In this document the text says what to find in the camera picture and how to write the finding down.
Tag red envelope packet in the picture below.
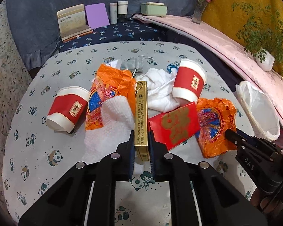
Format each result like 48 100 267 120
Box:
149 102 200 150

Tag gold cigarette box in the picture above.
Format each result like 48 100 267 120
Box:
134 81 150 161

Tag orange snack wrapper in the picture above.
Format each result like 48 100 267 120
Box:
196 98 237 158
85 64 137 131

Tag white plastic trash bag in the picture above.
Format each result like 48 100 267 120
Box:
236 81 280 141

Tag white paper towel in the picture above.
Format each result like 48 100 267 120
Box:
83 95 134 164

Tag pink cloth shelf cover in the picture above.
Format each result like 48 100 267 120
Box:
133 14 283 128

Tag left red paper cup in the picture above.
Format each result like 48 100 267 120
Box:
46 86 90 133

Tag red paper cup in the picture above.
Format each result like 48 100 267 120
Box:
46 86 90 133
172 59 207 107

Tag right red paper cup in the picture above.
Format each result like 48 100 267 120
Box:
172 59 207 107

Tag white crumpled cloth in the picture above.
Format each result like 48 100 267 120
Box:
136 68 180 113

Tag panda print tablecloth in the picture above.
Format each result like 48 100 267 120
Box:
3 41 256 225

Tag blue crumpled item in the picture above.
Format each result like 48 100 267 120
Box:
167 61 179 73

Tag green plant white pot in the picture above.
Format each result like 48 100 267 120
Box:
231 2 283 75

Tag navy floral cloth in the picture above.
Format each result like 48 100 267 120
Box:
58 19 167 52

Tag glass vase pink flowers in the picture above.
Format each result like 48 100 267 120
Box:
191 0 213 24

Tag beige open card box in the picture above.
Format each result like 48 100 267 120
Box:
57 4 92 41

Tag purple card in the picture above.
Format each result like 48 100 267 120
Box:
85 3 110 29

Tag mint green box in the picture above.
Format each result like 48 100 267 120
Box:
141 2 168 17

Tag slim white bottle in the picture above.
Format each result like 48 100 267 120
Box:
109 2 118 24

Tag white jar dark base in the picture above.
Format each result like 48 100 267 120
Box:
118 1 128 22

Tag blue grey backdrop cloth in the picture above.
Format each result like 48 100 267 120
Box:
5 0 195 70

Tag grey drawstring pouch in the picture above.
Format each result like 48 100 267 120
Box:
121 56 144 73

